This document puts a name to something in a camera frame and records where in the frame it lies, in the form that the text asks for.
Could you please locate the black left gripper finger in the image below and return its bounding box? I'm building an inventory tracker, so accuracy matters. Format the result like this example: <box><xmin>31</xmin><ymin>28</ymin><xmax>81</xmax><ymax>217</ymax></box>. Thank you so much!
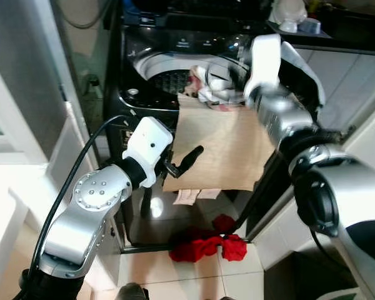
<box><xmin>174</xmin><ymin>145</ymin><xmax>205</xmax><ymax>175</ymax></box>

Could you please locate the tan paper bag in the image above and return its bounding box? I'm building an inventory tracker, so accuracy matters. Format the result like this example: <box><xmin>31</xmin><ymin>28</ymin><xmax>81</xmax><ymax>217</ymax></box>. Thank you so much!
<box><xmin>162</xmin><ymin>92</ymin><xmax>278</xmax><ymax>206</ymax></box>

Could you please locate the white garment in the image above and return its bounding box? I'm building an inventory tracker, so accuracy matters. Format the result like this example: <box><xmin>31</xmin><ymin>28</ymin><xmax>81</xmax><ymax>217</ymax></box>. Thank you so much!
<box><xmin>187</xmin><ymin>62</ymin><xmax>248</xmax><ymax>113</ymax></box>

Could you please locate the red garment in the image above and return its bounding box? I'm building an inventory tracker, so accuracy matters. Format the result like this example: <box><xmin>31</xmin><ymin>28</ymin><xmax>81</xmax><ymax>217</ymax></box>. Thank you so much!
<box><xmin>168</xmin><ymin>214</ymin><xmax>249</xmax><ymax>264</ymax></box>

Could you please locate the black top-load washing machine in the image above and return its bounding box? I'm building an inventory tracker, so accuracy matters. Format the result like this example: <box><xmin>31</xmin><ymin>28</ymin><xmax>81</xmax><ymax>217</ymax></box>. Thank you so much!
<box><xmin>104</xmin><ymin>6</ymin><xmax>338</xmax><ymax>252</ymax></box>

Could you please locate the grey robot left foot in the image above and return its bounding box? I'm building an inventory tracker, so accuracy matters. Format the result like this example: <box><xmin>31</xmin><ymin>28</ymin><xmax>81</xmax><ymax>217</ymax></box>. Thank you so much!
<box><xmin>115</xmin><ymin>282</ymin><xmax>150</xmax><ymax>300</ymax></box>

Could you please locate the white lumpy plastic bottle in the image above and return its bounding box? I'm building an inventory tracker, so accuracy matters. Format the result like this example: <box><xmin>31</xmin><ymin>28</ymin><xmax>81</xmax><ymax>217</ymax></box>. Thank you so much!
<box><xmin>269</xmin><ymin>0</ymin><xmax>308</xmax><ymax>34</ymax></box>

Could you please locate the grey blue cup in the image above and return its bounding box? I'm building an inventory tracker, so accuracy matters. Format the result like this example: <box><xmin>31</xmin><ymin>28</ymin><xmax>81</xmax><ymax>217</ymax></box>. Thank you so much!
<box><xmin>298</xmin><ymin>17</ymin><xmax>323</xmax><ymax>36</ymax></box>

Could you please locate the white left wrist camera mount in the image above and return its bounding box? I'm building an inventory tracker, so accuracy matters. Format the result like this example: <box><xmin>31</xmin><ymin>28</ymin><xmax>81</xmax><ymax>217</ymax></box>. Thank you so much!
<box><xmin>121</xmin><ymin>116</ymin><xmax>175</xmax><ymax>189</ymax></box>

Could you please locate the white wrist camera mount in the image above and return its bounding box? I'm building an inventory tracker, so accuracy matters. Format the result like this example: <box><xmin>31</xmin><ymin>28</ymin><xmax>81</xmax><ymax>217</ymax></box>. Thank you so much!
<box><xmin>121</xmin><ymin>116</ymin><xmax>175</xmax><ymax>189</ymax></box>
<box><xmin>244</xmin><ymin>34</ymin><xmax>283</xmax><ymax>101</ymax></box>

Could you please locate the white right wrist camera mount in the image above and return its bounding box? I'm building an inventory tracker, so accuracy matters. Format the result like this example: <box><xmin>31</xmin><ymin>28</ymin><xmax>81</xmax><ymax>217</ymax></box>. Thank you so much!
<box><xmin>244</xmin><ymin>34</ymin><xmax>283</xmax><ymax>101</ymax></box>

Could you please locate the grey drain hose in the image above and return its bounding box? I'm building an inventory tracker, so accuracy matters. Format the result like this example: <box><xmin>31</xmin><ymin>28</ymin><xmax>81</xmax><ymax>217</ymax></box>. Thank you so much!
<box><xmin>56</xmin><ymin>0</ymin><xmax>111</xmax><ymax>29</ymax></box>

